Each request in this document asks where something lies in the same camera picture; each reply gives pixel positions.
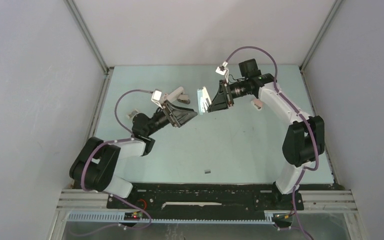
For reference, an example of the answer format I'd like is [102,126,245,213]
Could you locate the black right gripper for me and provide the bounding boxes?
[208,79,249,113]

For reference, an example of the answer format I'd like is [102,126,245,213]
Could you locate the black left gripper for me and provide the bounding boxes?
[145,100,197,137]

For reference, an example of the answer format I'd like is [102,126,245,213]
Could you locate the light blue stapler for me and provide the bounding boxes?
[197,86,212,115]

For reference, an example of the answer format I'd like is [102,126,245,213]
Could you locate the pink stapler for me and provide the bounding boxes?
[250,99,264,111]

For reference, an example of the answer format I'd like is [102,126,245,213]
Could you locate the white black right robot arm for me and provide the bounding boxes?
[199,59,325,209]

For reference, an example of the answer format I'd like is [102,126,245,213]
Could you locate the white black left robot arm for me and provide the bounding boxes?
[69,100,198,208]

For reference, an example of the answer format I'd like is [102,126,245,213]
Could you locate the beige stapler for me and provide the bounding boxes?
[177,94,191,105]

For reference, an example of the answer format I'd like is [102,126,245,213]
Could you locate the white stapler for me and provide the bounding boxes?
[161,86,184,103]

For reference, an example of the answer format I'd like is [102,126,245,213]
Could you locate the open white staple tray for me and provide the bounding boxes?
[126,110,139,119]

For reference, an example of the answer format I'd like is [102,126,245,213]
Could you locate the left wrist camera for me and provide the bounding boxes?
[151,89,169,109]

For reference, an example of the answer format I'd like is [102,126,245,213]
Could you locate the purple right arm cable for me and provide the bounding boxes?
[225,45,320,240]

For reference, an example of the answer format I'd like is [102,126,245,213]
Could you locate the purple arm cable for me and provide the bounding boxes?
[79,89,155,233]
[225,45,320,240]

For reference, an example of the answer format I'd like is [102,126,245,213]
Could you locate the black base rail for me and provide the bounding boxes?
[105,180,304,221]

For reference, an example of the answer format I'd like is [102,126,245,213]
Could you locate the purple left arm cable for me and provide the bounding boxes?
[79,89,155,233]

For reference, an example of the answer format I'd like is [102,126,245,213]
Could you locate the aluminium frame rail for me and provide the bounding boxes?
[57,189,358,224]

